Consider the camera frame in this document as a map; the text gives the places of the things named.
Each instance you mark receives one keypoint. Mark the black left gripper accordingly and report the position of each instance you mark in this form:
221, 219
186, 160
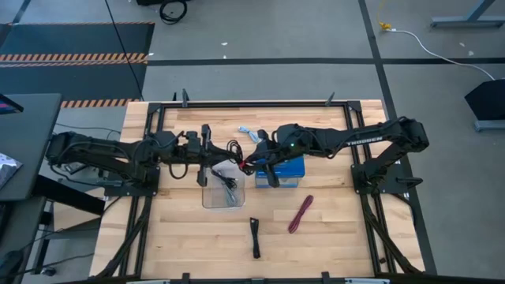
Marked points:
194, 158

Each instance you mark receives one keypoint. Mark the black angular panel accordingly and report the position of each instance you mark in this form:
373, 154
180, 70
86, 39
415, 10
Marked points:
489, 100

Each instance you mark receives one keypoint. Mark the grey metal table foot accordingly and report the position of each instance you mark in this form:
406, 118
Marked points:
465, 20

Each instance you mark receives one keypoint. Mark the dark computer monitor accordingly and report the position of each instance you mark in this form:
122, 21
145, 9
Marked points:
8, 105

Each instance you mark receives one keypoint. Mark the grey metal stand foot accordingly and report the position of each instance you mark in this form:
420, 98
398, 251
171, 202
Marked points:
491, 125

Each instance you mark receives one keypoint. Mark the black desk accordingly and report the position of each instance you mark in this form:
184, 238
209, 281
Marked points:
35, 138

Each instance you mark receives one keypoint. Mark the dark frame clamp lever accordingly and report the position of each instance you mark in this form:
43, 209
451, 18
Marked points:
330, 100
326, 277
185, 278
185, 98

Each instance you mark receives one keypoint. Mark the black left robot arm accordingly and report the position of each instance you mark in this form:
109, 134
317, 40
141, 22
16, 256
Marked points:
98, 152

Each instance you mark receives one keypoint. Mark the silver foil bag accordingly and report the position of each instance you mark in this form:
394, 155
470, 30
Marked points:
8, 169

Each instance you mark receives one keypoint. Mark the white light bar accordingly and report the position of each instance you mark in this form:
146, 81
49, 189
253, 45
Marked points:
150, 281
367, 281

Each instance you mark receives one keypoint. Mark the black mat with orange stripes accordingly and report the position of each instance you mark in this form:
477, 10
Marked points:
79, 39

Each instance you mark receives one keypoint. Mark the blue PlayStation cardboard box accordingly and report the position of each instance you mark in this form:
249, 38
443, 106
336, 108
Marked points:
292, 169

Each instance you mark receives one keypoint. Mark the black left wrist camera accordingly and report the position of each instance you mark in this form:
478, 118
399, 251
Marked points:
192, 142

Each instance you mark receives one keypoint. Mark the black metal table frame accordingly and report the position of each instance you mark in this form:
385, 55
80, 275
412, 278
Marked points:
252, 104

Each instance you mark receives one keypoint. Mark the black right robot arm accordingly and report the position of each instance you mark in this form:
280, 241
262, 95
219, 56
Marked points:
363, 140

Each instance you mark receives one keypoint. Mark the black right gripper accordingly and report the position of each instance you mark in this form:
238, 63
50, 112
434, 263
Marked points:
275, 150

